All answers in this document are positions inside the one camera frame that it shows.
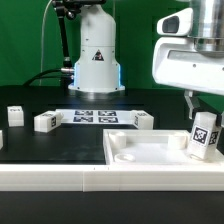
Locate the black camera stand pole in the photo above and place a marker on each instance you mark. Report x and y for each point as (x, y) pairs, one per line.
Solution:
(65, 9)

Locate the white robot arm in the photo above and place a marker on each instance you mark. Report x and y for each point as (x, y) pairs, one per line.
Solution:
(97, 73)

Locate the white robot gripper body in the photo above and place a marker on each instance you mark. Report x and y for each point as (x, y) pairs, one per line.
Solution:
(176, 63)

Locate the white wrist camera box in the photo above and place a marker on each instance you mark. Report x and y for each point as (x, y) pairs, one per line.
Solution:
(177, 24)

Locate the white square tabletop part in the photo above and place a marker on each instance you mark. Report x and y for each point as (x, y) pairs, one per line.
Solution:
(151, 147)

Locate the sheet with black markers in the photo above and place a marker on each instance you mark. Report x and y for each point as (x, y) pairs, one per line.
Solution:
(79, 116)

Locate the white fence wall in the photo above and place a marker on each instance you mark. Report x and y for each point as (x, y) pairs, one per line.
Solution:
(112, 177)

